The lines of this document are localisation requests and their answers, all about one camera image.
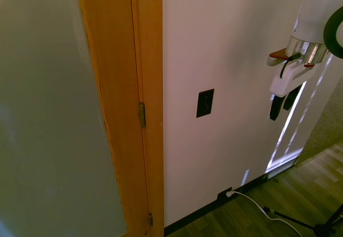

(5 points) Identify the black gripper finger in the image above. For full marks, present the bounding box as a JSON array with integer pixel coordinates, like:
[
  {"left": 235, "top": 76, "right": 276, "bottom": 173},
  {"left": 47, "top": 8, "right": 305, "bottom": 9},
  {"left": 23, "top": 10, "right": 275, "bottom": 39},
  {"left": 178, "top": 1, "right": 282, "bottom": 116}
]
[
  {"left": 283, "top": 85, "right": 301, "bottom": 112},
  {"left": 269, "top": 94, "right": 284, "bottom": 121}
]

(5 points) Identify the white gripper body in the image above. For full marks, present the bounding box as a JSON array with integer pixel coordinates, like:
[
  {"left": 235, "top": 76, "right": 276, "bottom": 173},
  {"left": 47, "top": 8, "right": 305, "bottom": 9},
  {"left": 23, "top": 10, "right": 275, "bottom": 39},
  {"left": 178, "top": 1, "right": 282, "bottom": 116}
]
[{"left": 269, "top": 60, "right": 318, "bottom": 98}]

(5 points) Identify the black baseboard strip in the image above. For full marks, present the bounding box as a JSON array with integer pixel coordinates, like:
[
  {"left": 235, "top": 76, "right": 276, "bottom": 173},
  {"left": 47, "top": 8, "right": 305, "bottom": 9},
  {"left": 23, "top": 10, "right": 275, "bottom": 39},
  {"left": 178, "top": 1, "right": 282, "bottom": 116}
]
[{"left": 163, "top": 158, "right": 298, "bottom": 237}]

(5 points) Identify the black tripod stand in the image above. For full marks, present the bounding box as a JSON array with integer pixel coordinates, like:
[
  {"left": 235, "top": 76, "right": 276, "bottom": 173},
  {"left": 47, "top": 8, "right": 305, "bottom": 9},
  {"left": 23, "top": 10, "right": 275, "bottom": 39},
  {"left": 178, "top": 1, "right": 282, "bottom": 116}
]
[{"left": 264, "top": 203, "right": 343, "bottom": 237}]

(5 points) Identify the white door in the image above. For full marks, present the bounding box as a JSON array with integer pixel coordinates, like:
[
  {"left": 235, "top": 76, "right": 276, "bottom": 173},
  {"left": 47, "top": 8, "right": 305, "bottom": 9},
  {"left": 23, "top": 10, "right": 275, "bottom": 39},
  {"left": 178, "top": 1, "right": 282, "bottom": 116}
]
[{"left": 0, "top": 0, "right": 129, "bottom": 237}]

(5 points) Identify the black looped cable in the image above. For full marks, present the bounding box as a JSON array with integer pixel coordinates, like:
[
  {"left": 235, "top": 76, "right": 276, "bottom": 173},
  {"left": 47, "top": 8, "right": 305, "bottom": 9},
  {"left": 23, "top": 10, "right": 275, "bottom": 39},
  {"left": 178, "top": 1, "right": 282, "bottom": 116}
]
[{"left": 323, "top": 5, "right": 343, "bottom": 61}]

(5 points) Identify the black wall light switch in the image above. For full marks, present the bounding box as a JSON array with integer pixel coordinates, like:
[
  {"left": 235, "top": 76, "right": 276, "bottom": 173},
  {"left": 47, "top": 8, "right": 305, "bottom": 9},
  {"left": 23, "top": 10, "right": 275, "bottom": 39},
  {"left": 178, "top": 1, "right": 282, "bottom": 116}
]
[{"left": 196, "top": 88, "right": 215, "bottom": 119}]

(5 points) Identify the black wall outlet plate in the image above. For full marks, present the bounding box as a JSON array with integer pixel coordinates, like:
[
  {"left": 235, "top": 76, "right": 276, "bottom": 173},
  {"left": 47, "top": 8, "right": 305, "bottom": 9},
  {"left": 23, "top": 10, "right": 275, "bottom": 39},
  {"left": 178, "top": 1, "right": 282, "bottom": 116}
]
[{"left": 217, "top": 186, "right": 233, "bottom": 201}]

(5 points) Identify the white power cable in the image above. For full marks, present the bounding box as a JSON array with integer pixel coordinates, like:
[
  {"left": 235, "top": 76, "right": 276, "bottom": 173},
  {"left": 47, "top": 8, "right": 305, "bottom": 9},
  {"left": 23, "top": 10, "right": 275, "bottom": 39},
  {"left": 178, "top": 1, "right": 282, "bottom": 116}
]
[{"left": 226, "top": 190, "right": 302, "bottom": 237}]

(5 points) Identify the wooden door frame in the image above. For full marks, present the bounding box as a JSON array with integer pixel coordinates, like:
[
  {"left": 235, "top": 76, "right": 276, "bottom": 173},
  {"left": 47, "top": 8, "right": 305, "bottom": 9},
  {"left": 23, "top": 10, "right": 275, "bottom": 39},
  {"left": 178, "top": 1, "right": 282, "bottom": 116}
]
[{"left": 74, "top": 0, "right": 165, "bottom": 237}]

